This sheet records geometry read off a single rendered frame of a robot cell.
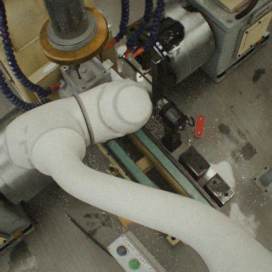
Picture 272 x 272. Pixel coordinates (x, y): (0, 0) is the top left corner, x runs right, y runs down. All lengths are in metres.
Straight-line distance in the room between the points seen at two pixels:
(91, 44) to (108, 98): 0.28
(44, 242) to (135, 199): 0.82
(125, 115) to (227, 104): 0.83
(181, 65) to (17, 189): 0.61
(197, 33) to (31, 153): 0.70
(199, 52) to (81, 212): 0.66
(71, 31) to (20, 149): 0.33
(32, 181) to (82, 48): 0.40
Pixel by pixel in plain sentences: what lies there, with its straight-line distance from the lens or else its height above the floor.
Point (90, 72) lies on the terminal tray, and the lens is 1.11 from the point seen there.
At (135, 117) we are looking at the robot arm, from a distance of 0.67.
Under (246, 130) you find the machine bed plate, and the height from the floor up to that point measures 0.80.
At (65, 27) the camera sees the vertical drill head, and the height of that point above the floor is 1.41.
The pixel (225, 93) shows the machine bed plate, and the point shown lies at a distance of 1.47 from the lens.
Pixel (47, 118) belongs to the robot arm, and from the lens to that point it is 0.67.
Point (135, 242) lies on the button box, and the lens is 1.01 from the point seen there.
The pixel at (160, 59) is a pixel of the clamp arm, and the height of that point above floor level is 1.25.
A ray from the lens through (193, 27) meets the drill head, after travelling 1.18.
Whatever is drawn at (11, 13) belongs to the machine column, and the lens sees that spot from 1.07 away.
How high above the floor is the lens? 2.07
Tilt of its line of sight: 68 degrees down
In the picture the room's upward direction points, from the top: 8 degrees counter-clockwise
